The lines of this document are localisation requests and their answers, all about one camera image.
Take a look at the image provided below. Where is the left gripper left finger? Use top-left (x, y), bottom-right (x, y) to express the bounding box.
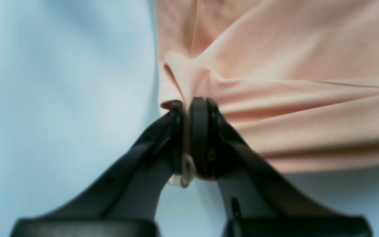
top-left (11, 101), bottom-right (184, 237)

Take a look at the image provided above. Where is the peach T-shirt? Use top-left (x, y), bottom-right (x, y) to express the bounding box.
top-left (155, 0), bottom-right (379, 173)

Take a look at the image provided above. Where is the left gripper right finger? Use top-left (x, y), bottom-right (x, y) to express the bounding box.
top-left (190, 97), bottom-right (373, 237)

